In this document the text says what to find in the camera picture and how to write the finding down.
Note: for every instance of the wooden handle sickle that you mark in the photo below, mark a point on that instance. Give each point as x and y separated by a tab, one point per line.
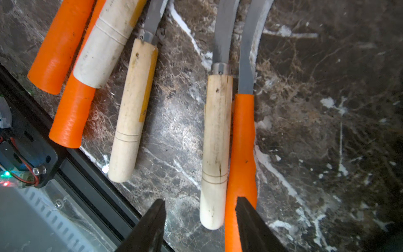
217	121
135	98
106	41

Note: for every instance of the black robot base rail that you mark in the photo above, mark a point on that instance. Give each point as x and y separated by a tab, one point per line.
82	211

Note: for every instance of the orange handle sickle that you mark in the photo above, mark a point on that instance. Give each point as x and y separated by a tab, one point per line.
72	114
56	53
242	176

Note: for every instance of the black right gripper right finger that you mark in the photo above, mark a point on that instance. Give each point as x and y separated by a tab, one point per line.
255	235

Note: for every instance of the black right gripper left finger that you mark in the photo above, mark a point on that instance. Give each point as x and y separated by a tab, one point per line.
147	235

